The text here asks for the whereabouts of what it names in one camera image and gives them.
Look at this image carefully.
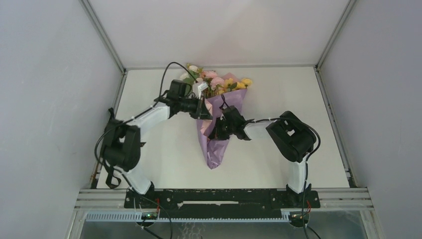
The black ribbon strap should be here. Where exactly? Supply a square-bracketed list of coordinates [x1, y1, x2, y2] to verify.
[96, 107, 146, 190]

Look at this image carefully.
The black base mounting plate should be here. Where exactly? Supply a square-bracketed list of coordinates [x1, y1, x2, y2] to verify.
[124, 188, 321, 219]

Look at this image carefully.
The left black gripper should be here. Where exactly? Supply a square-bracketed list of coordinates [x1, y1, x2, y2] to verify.
[179, 95, 212, 120]

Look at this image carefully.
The white rose stem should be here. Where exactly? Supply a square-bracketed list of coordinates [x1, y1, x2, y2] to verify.
[179, 63, 203, 85]

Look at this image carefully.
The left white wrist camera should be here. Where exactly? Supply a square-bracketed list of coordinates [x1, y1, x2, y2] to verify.
[192, 81, 208, 99]

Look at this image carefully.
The white slotted cable duct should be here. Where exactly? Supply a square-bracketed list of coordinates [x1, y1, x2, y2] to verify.
[85, 212, 291, 223]

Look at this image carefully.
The yellow rose stem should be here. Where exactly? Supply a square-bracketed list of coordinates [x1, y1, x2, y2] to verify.
[215, 78, 253, 95]

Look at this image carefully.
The aluminium frame rail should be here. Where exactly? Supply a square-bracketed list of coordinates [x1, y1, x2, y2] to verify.
[75, 188, 374, 211]

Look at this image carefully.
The pink rose stem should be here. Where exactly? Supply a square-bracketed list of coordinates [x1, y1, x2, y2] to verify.
[202, 71, 224, 91]

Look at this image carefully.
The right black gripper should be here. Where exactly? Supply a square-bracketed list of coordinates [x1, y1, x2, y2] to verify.
[209, 117, 236, 140]

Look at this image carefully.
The pink wrapping paper sheet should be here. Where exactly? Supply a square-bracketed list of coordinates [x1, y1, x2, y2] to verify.
[197, 71, 251, 169]

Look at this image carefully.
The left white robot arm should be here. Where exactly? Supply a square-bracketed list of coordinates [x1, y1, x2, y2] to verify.
[94, 67, 212, 208]

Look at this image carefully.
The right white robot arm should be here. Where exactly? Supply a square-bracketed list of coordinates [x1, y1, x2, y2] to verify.
[211, 96, 321, 207]

